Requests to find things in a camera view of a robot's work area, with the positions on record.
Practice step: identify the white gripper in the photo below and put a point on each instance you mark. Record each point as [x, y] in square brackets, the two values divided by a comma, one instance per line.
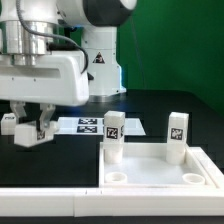
[55, 79]

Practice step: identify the white square tabletop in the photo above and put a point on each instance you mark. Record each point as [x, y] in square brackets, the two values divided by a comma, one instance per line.
[144, 165]

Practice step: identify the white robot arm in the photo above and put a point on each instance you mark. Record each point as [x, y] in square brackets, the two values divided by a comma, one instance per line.
[33, 28]

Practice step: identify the paper sheet with tags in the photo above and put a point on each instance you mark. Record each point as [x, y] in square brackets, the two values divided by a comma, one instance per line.
[94, 126]

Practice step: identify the white L-shaped obstacle wall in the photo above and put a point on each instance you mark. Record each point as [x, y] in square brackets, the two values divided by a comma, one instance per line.
[83, 202]

